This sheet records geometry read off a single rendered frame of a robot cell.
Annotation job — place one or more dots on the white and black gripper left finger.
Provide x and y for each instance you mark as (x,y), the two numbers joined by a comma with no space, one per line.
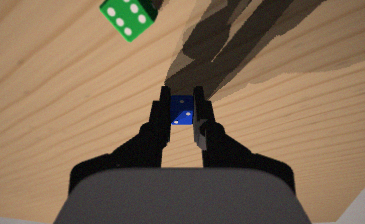
(142,151)

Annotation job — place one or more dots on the green die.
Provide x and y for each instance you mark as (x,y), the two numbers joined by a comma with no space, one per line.
(129,17)

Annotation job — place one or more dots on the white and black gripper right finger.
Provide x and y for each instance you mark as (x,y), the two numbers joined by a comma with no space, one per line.
(219,150)

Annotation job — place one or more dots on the blue die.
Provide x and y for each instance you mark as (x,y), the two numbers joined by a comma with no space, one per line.
(181,109)

